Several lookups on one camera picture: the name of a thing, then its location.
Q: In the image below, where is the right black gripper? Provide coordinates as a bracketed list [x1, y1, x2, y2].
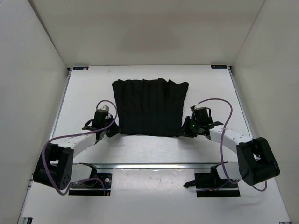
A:
[178, 116, 202, 138]

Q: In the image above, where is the black pleated skirt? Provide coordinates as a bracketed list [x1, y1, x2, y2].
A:
[112, 78, 189, 137]

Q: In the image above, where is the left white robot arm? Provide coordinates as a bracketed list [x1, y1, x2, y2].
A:
[33, 106, 119, 196]

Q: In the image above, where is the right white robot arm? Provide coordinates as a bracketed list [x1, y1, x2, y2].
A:
[182, 106, 280, 190]

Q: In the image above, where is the left blue corner label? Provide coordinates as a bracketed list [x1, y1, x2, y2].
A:
[72, 66, 89, 70]

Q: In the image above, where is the blue corner label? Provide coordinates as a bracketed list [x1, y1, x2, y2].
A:
[72, 66, 89, 70]
[211, 65, 227, 69]

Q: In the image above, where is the right blue corner label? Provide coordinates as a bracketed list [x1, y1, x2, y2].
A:
[211, 65, 227, 69]

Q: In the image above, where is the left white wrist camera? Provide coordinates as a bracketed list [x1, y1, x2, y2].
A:
[98, 105, 109, 113]

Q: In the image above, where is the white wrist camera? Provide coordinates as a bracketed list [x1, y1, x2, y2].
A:
[190, 105, 200, 112]
[98, 105, 109, 113]

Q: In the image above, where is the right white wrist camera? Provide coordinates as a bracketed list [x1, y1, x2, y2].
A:
[190, 105, 200, 112]

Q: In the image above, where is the aluminium front rail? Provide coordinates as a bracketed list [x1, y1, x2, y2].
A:
[72, 163, 220, 170]

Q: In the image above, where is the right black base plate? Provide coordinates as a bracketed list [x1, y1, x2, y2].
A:
[194, 173, 241, 198]

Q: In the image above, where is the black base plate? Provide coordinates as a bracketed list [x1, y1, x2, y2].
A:
[68, 169, 113, 196]
[194, 173, 241, 198]

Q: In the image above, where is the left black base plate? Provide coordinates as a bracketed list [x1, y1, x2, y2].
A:
[68, 169, 113, 196]

